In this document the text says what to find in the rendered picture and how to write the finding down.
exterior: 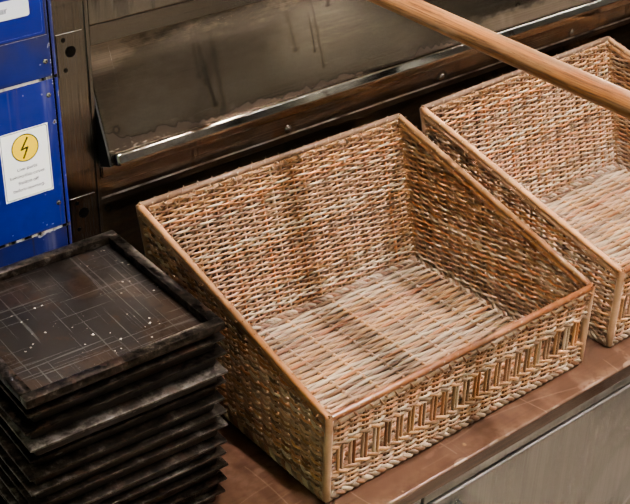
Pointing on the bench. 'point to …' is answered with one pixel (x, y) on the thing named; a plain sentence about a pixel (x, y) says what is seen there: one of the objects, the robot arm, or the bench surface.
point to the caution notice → (26, 162)
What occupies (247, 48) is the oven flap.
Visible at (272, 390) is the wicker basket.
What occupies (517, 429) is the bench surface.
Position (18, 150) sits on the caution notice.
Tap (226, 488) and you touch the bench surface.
